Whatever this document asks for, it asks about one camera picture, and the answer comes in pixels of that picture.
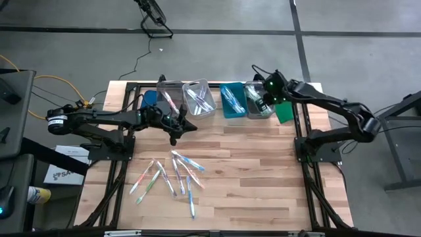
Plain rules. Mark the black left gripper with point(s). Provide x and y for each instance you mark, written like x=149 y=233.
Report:
x=166 y=121

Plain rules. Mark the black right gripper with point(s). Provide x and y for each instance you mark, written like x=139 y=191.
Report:
x=274 y=89

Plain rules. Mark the green toothbrush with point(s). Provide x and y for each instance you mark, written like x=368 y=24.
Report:
x=255 y=98
x=256 y=104
x=268 y=111
x=148 y=187
x=251 y=92

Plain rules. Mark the purple toothbrush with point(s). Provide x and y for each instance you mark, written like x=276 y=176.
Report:
x=178 y=174
x=205 y=106
x=194 y=95
x=166 y=179
x=201 y=98
x=197 y=110

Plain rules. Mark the blue toothbrush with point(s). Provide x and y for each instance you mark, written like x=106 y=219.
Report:
x=237 y=105
x=227 y=92
x=187 y=160
x=232 y=98
x=190 y=197

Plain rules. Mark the orange toothbrush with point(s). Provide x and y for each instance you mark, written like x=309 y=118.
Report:
x=171 y=102
x=167 y=97
x=190 y=172
x=141 y=176

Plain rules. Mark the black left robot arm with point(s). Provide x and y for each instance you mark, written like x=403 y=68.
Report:
x=98 y=116

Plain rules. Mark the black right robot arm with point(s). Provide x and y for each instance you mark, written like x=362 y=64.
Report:
x=329 y=102

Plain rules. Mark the smoky transparent plastic bin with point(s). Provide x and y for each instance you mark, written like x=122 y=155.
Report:
x=251 y=113
x=169 y=86

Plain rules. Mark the teal plastic bin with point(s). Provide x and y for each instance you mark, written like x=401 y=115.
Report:
x=241 y=90

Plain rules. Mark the black clamp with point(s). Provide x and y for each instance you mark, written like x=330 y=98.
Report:
x=257 y=77
x=162 y=78

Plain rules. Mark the green plastic lid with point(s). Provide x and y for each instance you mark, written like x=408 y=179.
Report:
x=284 y=113

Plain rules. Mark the white plastic bin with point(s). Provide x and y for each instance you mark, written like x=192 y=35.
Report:
x=207 y=88

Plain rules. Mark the blue plastic lid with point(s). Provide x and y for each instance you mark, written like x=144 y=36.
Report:
x=149 y=97

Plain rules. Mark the yellow power strip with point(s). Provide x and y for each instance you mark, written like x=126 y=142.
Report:
x=83 y=103

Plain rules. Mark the black floor fan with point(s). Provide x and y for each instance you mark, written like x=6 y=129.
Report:
x=153 y=11

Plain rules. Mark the white cardboard box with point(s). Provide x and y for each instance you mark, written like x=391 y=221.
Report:
x=65 y=176

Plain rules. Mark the black metal desk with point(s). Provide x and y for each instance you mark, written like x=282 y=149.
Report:
x=401 y=108

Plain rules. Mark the black diagonal beam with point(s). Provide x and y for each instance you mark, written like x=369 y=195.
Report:
x=49 y=154

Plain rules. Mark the yellow spray can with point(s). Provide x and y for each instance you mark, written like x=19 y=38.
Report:
x=39 y=195

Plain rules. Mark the grey desk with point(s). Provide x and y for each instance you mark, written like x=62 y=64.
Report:
x=16 y=197
x=16 y=112

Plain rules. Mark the black computer mouse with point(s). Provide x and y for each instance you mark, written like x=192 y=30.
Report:
x=6 y=202

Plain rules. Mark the silver metal bracket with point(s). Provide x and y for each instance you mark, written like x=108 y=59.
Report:
x=122 y=233
x=312 y=234

